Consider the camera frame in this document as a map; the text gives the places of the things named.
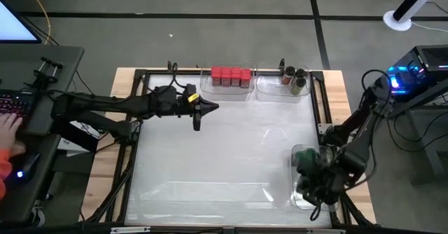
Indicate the white cardboard box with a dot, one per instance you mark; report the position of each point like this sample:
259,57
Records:
68,146

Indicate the black computer mouse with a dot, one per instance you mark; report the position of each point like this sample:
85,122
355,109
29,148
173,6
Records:
28,164

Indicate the black-capped olive spice jar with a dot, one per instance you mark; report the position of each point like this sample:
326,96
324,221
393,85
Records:
298,86

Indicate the backlit keyboard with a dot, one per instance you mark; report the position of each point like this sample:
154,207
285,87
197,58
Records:
17,101

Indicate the person's forearm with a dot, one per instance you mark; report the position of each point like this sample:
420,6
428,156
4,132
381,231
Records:
4,172

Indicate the red-lidded smoked paprika tin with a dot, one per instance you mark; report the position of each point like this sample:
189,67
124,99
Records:
245,77
216,75
236,76
226,75

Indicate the black aluminium table frame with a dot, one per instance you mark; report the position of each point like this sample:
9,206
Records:
327,101

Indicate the black-capped dark spice jar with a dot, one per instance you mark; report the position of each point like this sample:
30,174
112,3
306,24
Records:
300,73

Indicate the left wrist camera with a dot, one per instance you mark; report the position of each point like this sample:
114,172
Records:
190,89

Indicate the black desktop computer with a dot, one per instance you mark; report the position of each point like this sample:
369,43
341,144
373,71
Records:
430,62

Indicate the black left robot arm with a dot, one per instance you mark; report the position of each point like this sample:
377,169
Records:
105,103

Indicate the black clamp stand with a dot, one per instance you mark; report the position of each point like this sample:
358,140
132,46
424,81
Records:
45,73

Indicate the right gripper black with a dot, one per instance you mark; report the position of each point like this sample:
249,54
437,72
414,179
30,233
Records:
329,181

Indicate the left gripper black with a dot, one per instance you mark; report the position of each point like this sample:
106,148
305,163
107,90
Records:
171,102

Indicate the person's hand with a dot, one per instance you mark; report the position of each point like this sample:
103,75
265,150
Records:
10,132

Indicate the dark grey desk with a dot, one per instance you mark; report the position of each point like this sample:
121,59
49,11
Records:
21,62

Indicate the laptop screen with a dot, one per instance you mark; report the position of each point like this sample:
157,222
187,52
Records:
14,22

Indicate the green-lidded glass spice jar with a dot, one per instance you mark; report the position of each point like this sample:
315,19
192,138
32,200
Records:
309,154

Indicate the white tower fan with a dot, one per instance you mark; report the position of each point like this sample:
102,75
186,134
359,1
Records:
399,20

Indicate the clear plastic bin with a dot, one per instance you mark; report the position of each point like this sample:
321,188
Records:
297,206
273,88
227,90

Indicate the black-capped red spice jar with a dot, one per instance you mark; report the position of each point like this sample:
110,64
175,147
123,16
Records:
288,75

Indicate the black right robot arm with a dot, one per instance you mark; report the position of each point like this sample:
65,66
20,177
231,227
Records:
364,136

